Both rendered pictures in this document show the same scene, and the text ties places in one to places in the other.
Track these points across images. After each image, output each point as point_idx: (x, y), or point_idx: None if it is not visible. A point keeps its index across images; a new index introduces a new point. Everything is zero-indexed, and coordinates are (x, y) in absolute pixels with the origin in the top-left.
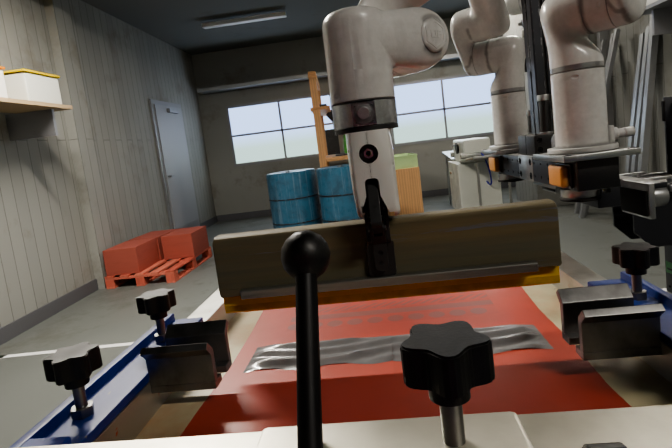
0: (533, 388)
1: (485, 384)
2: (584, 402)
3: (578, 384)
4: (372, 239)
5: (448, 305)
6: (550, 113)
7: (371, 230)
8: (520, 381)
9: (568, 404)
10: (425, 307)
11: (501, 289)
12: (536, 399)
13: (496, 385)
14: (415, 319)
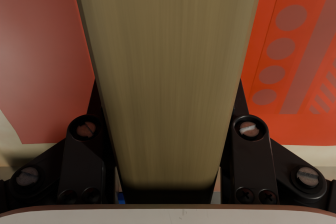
0: (50, 103)
1: (52, 71)
2: (32, 125)
3: (62, 129)
4: (56, 144)
5: (308, 68)
6: None
7: (12, 180)
8: (63, 97)
9: (26, 116)
10: (323, 36)
11: (325, 129)
12: (30, 101)
13: (51, 79)
14: (276, 16)
